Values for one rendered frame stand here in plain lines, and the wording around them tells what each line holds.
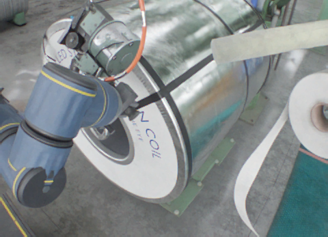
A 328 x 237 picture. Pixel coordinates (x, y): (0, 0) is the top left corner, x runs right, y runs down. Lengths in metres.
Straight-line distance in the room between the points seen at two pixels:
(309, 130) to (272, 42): 0.23
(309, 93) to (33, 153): 0.49
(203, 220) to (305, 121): 1.49
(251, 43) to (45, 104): 0.31
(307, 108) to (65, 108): 0.42
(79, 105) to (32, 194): 0.18
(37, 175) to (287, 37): 0.43
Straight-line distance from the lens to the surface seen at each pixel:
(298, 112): 0.49
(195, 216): 1.89
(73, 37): 0.87
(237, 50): 0.30
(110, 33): 0.72
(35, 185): 0.45
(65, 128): 0.41
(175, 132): 0.92
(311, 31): 0.34
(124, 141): 1.60
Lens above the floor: 1.69
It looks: 41 degrees down
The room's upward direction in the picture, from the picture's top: 2 degrees clockwise
